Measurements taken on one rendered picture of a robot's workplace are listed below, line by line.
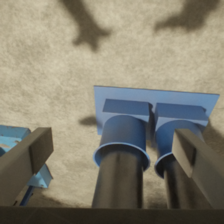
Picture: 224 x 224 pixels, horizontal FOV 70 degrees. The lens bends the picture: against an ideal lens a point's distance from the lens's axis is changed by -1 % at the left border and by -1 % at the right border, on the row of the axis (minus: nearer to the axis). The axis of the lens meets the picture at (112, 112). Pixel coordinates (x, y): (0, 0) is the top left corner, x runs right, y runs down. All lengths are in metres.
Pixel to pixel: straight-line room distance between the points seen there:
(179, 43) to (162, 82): 0.22
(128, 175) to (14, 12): 0.95
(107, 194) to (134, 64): 0.65
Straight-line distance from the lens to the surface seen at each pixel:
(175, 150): 0.17
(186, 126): 0.94
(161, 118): 0.94
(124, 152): 0.77
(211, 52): 0.97
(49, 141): 0.17
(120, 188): 0.68
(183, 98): 1.05
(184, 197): 0.75
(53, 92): 1.15
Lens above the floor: 0.85
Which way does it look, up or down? 50 degrees down
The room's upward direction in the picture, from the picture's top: 168 degrees counter-clockwise
